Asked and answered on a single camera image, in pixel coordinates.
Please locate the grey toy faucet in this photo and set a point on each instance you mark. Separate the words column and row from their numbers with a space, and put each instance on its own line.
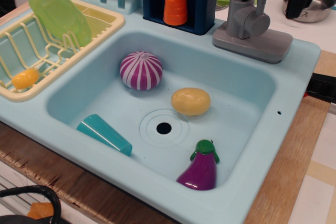
column 249, row 35

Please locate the stainless steel pot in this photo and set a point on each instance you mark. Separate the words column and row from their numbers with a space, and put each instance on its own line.
column 317, row 11

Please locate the orange toy carrot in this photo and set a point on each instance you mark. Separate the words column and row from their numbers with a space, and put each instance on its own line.
column 175, row 12

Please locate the black clamp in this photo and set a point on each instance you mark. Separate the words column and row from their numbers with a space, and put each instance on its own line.
column 321, row 87

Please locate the yellow toy potato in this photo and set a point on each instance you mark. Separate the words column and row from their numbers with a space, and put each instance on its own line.
column 191, row 101

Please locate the purple striped toy onion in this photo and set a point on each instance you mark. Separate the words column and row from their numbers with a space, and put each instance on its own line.
column 141, row 71

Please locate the light blue toy sink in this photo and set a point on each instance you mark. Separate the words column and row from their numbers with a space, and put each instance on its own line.
column 252, row 106

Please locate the green plastic plate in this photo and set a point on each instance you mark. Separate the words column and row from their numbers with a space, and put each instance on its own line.
column 62, row 16

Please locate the purple toy eggplant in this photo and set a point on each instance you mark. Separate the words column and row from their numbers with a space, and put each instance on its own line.
column 202, row 171

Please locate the teal plastic cup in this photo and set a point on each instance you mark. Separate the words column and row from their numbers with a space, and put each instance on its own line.
column 97, row 128

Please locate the wooden base board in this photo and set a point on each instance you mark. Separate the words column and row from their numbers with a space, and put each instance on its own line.
column 300, row 184

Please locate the yellow dish rack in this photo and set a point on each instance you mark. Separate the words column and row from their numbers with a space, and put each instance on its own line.
column 25, row 44

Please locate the yellow toy lemon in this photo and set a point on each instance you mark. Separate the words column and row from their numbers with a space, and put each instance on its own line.
column 25, row 78

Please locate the orange tape piece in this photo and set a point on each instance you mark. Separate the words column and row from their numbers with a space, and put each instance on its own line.
column 40, row 210

